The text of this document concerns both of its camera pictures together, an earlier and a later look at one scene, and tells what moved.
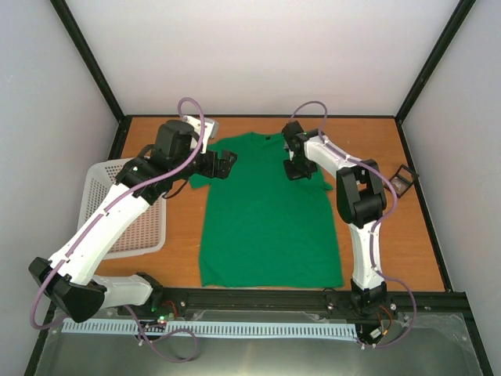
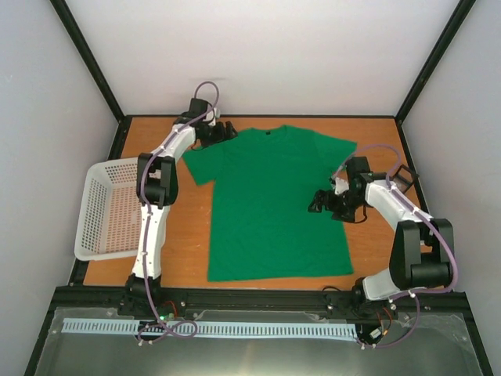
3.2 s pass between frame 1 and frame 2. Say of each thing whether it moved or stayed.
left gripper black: moved
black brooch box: stayed
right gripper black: moved
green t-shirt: moved
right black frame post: stayed
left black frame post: stayed
